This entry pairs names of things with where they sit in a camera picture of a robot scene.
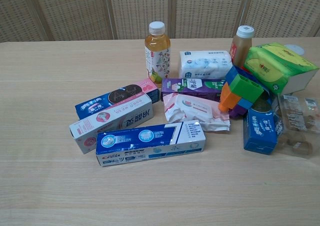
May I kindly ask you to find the white round disc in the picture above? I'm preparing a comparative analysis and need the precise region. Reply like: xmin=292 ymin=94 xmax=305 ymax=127
xmin=284 ymin=44 xmax=307 ymax=57

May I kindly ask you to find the blue white toothpaste box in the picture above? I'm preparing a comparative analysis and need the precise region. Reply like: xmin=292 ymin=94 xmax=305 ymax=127
xmin=95 ymin=120 xmax=207 ymax=167

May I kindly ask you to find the blue pink cookie box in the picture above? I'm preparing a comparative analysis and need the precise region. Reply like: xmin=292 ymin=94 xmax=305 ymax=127
xmin=74 ymin=78 xmax=161 ymax=120

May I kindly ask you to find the woven rattan folding screen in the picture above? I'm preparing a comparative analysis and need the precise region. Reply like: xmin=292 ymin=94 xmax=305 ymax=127
xmin=0 ymin=0 xmax=320 ymax=43

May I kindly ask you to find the purple green carton box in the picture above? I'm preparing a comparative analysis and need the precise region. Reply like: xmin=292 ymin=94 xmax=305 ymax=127
xmin=161 ymin=78 xmax=227 ymax=102

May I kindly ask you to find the green tissue pack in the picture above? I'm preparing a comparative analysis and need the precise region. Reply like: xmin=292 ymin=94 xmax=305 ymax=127
xmin=243 ymin=42 xmax=320 ymax=96

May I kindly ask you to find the colourful building block toy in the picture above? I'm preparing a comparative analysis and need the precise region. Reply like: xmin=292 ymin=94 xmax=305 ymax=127
xmin=217 ymin=65 xmax=273 ymax=119

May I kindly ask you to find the clear plastic snack package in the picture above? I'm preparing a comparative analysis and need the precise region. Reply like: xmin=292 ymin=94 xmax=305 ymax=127
xmin=271 ymin=94 xmax=320 ymax=158

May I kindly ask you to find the white tissue pack blue print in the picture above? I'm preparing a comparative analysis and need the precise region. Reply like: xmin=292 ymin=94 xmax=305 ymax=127
xmin=178 ymin=50 xmax=234 ymax=81

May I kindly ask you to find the brown juice bottle white cap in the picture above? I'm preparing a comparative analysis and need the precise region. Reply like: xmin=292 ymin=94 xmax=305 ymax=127
xmin=229 ymin=25 xmax=255 ymax=68

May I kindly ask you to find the white pink toothpaste box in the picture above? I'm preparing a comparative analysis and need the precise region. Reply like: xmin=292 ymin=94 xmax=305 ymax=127
xmin=69 ymin=93 xmax=154 ymax=155

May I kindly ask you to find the yellow tea bottle floral label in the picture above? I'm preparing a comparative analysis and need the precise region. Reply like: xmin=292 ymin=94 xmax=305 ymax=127
xmin=144 ymin=21 xmax=172 ymax=84

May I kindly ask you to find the short blue cookie box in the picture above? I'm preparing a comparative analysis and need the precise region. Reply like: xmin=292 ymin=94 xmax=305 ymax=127
xmin=243 ymin=102 xmax=280 ymax=156

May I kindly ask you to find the pink white wet wipes pack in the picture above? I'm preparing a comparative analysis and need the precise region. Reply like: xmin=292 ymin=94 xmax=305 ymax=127
xmin=162 ymin=93 xmax=231 ymax=133

